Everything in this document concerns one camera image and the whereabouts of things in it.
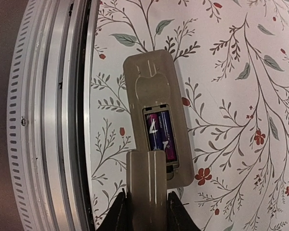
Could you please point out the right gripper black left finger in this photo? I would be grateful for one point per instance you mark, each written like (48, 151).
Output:
(116, 218)

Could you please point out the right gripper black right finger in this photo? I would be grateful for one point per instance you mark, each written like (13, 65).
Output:
(178, 217)

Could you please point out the remote battery cover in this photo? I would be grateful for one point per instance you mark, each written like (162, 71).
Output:
(146, 191)

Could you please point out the black AAA battery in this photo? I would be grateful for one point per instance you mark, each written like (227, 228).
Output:
(167, 136)
(153, 131)

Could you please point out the white remote control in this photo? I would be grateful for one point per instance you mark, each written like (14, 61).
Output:
(157, 113)

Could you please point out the floral patterned table mat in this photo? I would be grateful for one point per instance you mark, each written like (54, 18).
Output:
(232, 60)

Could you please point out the aluminium front rail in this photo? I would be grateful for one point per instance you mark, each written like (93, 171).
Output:
(48, 122)

